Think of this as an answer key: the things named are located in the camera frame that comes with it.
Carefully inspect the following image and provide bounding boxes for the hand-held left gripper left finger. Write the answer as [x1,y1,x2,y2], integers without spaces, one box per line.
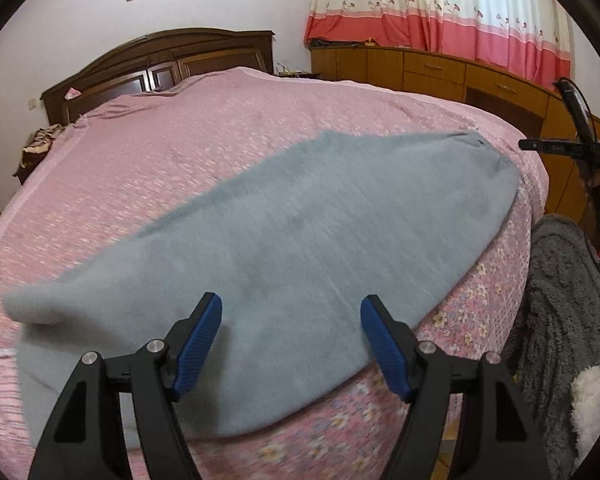
[27,292,224,480]

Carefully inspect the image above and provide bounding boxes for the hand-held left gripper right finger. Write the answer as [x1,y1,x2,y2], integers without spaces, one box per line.
[360,295,562,480]

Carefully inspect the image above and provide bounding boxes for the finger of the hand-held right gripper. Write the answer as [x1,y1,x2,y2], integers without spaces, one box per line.
[555,77,598,147]
[518,138,588,157]

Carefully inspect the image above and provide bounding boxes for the grey-blue pants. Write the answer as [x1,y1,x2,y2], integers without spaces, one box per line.
[2,130,522,438]

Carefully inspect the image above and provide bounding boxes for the long wooden cabinet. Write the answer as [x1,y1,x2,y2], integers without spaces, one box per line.
[310,44,600,231]

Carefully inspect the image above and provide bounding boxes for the person's grey fleece clothing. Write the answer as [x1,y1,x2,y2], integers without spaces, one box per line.
[502,214,600,480]

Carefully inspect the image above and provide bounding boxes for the cream and red floral curtain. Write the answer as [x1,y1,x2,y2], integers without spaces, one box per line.
[304,0,573,92]

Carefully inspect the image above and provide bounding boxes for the pink floral bedspread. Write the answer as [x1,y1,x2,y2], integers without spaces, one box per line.
[0,66,551,480]

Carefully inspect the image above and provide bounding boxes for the brown patterned cloth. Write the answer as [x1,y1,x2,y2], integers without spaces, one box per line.
[13,124,66,185]

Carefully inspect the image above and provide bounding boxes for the dark wooden headboard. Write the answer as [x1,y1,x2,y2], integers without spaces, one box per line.
[40,28,276,126]

